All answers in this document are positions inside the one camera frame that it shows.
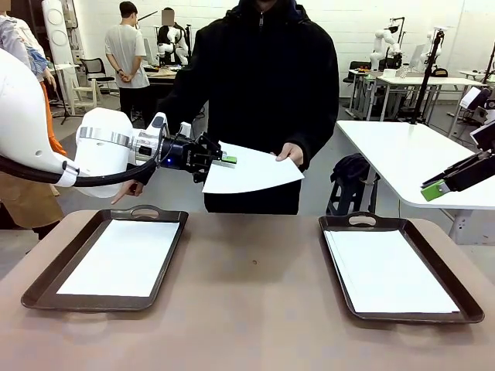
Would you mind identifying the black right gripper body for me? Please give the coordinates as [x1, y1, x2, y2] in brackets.
[481, 148, 495, 177]

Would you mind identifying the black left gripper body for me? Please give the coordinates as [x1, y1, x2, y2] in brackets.
[160, 133, 202, 173]

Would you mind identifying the person's left forearm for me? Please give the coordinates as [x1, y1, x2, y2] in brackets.
[297, 107, 340, 172]

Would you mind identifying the person's right hand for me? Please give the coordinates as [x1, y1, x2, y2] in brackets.
[111, 179, 146, 205]

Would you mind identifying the person's left hand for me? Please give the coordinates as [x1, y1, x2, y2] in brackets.
[275, 142, 305, 168]

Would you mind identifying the large white table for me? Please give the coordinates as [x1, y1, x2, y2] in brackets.
[335, 119, 495, 245]

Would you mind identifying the person in black hoodie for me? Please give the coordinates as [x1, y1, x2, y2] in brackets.
[133, 0, 340, 216]

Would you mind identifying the wood-topped work table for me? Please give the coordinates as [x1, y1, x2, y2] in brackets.
[143, 63, 183, 113]

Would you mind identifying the tall black tripod pole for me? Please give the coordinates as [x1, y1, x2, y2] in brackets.
[409, 27, 446, 125]

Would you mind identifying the dark brown plastic tray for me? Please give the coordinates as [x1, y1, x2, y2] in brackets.
[21, 204, 189, 313]
[318, 211, 486, 325]

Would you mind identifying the long white work table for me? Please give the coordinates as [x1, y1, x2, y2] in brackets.
[377, 75, 484, 134]

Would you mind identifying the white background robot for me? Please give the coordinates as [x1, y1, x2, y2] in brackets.
[156, 29, 191, 67]

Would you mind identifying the black cloth bundle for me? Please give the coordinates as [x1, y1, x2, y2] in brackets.
[330, 153, 373, 183]

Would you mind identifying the white wooden chair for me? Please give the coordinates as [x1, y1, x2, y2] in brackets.
[71, 75, 104, 117]

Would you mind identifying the person in black clothes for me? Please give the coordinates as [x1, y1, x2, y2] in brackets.
[156, 7, 187, 66]

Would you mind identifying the dark step stool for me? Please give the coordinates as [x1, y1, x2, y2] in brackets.
[327, 178, 382, 216]

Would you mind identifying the person in white t-shirt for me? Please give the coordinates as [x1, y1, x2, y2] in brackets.
[104, 1, 152, 123]

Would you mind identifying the white monitor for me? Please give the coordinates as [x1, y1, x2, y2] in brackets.
[408, 43, 426, 73]

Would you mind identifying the black mesh office chair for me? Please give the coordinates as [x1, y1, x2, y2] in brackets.
[80, 57, 117, 94]

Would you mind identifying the thin black floor stand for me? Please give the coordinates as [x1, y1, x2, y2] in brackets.
[52, 73, 89, 125]

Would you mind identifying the tan brown apron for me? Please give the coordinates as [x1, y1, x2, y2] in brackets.
[0, 172, 65, 230]

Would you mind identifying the tall white air conditioner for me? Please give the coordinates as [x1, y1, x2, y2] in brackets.
[41, 0, 75, 67]

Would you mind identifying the figure in grey striped shirt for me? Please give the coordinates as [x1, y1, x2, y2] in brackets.
[0, 3, 32, 70]

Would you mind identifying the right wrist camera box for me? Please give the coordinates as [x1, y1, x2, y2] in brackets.
[459, 87, 493, 112]

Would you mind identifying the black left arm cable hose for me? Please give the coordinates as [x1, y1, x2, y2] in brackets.
[0, 152, 162, 189]

